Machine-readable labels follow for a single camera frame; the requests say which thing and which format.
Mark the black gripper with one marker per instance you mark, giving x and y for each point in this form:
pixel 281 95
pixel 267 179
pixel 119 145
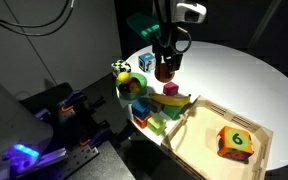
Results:
pixel 165 36

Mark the orange round fruit toy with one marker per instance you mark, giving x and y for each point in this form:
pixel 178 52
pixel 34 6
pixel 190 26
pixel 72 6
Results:
pixel 164 74

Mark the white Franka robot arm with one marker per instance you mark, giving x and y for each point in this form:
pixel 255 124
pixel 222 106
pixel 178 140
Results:
pixel 7 133

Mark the blue printed plush cube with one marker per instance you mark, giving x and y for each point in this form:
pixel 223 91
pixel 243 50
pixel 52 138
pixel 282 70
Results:
pixel 146 62

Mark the yellow toy banana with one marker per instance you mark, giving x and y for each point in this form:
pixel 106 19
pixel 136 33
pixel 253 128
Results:
pixel 169 99

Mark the yellow orange fruit toy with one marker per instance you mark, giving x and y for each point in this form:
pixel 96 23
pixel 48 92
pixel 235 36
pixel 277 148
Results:
pixel 134 87

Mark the yellow lemon toy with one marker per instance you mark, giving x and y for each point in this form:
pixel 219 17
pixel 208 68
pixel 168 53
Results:
pixel 123 77

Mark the dark red fruit toy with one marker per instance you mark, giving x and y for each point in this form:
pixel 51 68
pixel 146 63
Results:
pixel 124 88

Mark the wooden tray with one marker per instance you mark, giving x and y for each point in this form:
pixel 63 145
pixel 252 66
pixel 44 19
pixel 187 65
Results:
pixel 197 143

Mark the orange plush number cube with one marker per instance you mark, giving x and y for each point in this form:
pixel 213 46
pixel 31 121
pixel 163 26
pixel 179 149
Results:
pixel 235 145

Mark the pink cube block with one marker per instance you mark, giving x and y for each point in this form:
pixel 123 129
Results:
pixel 170 89

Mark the black white checkered cube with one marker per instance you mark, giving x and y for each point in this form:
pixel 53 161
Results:
pixel 121 67

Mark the grey block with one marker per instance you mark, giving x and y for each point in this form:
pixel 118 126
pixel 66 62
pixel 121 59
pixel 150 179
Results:
pixel 156 107

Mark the green plastic bowl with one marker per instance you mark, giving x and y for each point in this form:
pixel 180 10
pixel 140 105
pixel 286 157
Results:
pixel 132 94

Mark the dark green block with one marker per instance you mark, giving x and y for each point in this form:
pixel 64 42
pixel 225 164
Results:
pixel 172 111

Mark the blue block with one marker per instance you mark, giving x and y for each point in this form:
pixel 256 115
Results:
pixel 140 108

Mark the lime green block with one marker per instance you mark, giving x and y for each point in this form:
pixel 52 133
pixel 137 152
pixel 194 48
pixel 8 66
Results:
pixel 156 124

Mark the orange block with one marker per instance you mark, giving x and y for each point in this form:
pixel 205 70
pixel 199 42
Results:
pixel 142 121

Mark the black clamp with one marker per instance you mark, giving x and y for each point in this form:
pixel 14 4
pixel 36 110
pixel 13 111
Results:
pixel 96 102
pixel 125 134

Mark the purple clamp orange tips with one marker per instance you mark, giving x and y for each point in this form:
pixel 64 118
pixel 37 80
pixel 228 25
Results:
pixel 72 100
pixel 95 136

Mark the black perforated mounting board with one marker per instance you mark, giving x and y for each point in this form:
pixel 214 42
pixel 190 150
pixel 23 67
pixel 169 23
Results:
pixel 69 146

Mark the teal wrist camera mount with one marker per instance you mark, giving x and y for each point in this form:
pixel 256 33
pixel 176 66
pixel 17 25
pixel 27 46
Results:
pixel 143 25

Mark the aluminium rail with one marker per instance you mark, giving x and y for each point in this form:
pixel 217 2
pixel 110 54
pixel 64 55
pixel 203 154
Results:
pixel 52 155

